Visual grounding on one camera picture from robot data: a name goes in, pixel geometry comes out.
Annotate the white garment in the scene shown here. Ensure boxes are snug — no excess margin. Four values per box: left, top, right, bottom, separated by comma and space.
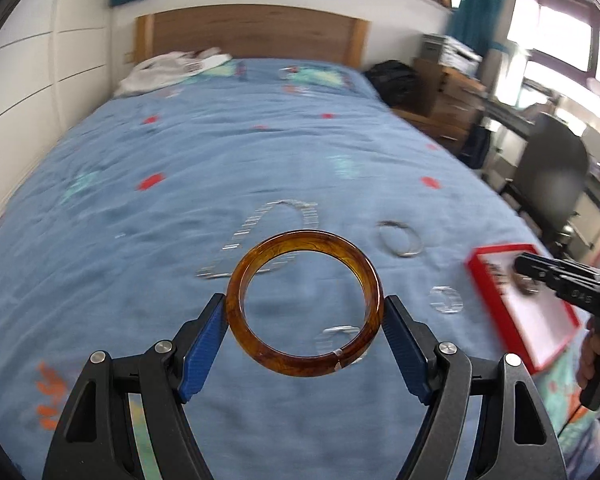
114, 47, 233, 97

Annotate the window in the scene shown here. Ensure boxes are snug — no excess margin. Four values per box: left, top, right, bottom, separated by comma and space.
505, 0, 600, 111

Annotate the printed blue blanket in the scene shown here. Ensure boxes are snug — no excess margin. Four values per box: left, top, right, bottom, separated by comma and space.
0, 57, 600, 480

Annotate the wooden drawer chest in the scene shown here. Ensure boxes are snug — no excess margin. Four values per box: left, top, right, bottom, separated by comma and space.
412, 57, 491, 133

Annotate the wide teal curtain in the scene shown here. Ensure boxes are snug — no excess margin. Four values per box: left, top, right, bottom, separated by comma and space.
450, 0, 521, 53

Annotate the wooden bed headboard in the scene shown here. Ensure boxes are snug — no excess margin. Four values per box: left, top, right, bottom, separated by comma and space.
135, 7, 370, 68

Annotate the dark hanging bag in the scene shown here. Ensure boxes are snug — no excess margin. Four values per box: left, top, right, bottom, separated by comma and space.
460, 122, 496, 171

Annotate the white wardrobe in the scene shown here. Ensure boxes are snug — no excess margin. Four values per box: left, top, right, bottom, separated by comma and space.
0, 0, 118, 241

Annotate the person's right hand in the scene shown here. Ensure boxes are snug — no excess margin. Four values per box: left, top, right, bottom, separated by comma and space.
577, 327, 600, 387

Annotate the red shallow box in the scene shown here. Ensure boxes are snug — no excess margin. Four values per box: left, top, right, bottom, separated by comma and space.
465, 243, 582, 373

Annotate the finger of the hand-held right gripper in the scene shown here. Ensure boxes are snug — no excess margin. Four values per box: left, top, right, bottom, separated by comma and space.
514, 253, 563, 277
540, 271, 568, 301

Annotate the low wooden cabinet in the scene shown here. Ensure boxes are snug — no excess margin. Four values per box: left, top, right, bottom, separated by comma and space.
392, 107, 473, 153

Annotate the silver chain necklace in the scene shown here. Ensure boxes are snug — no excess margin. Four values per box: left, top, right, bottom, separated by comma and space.
196, 199, 321, 281

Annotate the thin dark metal bangle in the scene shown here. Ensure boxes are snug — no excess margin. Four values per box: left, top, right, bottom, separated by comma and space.
377, 220, 423, 258

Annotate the black white beaded bracelet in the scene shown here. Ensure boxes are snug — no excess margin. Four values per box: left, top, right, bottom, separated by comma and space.
485, 259, 513, 293

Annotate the white grey printer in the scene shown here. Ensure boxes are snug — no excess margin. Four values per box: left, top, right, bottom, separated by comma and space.
421, 34, 483, 73

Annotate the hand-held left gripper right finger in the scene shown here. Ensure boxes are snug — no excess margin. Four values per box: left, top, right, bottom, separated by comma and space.
382, 295, 568, 480

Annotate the grey desk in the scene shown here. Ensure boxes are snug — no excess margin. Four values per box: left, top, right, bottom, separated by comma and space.
482, 91, 571, 133

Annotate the dark grey office chair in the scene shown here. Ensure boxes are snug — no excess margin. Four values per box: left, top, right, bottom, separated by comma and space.
500, 112, 600, 256

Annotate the clear bracelet under bangle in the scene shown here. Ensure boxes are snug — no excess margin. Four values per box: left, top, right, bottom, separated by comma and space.
316, 325, 368, 363

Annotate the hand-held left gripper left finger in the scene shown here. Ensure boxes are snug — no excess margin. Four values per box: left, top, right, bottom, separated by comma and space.
42, 294, 229, 480

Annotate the large brown resin bangle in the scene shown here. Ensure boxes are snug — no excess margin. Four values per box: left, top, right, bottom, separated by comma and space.
225, 230, 385, 377

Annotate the black backpack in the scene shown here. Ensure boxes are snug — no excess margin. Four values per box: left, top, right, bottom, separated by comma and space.
364, 60, 420, 108

